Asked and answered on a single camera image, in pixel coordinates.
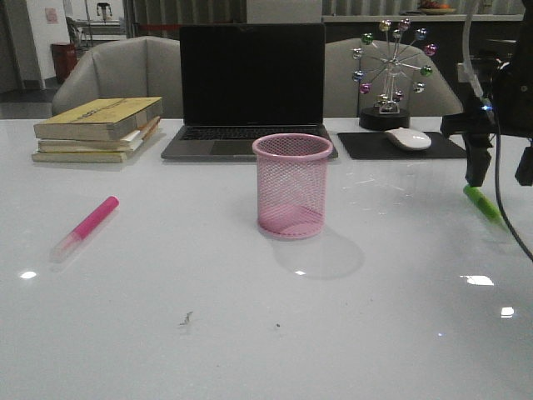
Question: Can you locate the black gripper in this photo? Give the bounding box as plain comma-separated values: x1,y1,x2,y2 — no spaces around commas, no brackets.
441,1,533,187

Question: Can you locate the green highlighter pen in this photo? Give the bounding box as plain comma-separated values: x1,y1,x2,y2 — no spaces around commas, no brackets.
462,185,505,229

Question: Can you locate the pink highlighter pen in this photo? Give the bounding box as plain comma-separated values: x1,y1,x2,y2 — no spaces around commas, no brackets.
50,196,119,263

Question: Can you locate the pink mesh pen holder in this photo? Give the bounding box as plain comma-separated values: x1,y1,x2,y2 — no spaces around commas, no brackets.
252,133,333,239

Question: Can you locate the white computer mouse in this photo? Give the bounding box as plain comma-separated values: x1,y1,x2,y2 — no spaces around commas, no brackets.
384,127,431,151

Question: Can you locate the black mouse pad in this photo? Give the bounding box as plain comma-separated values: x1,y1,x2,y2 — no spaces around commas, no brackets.
337,132,466,160

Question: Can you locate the right grey armchair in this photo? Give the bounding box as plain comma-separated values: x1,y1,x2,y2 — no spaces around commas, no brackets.
323,37,463,118

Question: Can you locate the grey armchair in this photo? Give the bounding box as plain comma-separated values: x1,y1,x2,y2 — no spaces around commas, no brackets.
52,36,184,118
323,37,463,118

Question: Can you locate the ferris wheel desk ornament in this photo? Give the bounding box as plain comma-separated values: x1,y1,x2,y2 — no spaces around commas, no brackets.
351,17,435,131

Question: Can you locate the fruit bowl on counter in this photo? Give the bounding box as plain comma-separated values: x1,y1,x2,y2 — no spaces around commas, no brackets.
418,0,456,16

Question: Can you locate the grey open laptop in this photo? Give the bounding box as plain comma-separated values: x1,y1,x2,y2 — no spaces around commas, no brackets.
161,22,329,162

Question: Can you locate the middle cream book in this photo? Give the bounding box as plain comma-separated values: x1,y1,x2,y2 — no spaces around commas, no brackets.
37,117,161,153

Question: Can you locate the left grey armchair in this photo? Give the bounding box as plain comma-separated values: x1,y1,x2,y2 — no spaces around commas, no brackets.
52,36,184,118

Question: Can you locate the top yellow book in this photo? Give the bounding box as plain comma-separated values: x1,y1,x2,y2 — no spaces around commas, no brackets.
33,97,163,141

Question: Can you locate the yellow book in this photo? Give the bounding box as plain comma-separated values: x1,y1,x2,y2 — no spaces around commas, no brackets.
33,97,163,141
32,139,147,163

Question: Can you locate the bottom yellow book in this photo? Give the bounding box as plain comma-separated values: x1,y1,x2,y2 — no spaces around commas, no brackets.
32,139,147,163

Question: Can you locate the red bin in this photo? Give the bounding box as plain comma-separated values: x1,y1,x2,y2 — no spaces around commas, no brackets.
51,42,77,83

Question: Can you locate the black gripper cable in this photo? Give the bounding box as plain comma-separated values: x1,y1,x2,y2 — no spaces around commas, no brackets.
490,99,533,264

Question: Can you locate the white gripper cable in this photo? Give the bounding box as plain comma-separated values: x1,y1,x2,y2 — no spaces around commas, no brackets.
463,0,489,103

